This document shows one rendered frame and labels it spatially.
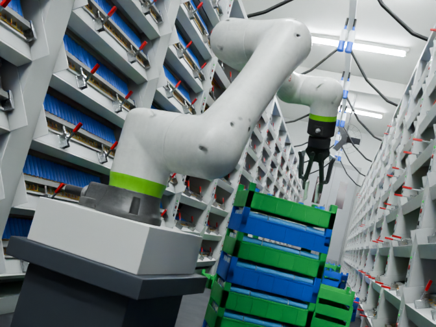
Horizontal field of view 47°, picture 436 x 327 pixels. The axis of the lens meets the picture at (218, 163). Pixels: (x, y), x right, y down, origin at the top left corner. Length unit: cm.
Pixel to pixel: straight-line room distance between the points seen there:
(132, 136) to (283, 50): 41
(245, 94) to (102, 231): 41
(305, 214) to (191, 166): 70
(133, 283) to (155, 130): 32
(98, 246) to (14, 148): 49
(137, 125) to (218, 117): 18
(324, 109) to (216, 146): 75
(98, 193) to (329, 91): 85
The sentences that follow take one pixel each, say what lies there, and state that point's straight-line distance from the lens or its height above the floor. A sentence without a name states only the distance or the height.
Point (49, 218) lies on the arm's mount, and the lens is 107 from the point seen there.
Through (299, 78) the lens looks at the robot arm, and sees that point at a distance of 171.
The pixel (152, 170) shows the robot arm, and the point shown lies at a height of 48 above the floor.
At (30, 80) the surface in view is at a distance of 140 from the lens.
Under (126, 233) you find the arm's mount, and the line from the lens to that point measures 96.
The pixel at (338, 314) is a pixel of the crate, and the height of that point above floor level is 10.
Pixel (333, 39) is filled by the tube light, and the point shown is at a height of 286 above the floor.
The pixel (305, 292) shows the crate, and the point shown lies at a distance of 165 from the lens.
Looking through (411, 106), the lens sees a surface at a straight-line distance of 335.
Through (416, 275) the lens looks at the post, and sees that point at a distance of 181.
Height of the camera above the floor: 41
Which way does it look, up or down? 7 degrees up
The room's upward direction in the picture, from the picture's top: 15 degrees clockwise
